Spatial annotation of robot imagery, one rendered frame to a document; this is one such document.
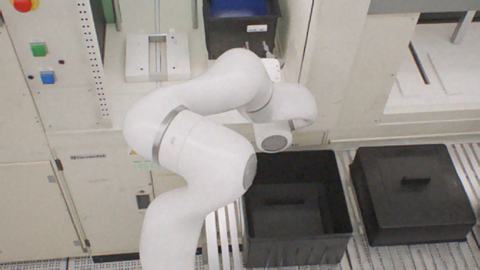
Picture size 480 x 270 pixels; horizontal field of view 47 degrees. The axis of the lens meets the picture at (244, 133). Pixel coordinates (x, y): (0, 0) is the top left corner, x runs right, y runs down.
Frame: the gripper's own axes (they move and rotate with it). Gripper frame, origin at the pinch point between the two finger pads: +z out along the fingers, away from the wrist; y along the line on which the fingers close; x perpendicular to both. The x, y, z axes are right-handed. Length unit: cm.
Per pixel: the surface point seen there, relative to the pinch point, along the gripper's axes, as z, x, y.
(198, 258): 1, -119, -17
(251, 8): 33.4, -12.6, 4.0
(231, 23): 22.6, -9.4, -3.8
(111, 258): 2, -115, -53
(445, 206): -33, -33, 52
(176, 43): 37, -29, -21
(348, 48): -3.3, 2.1, 24.0
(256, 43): 23.0, -18.3, 4.8
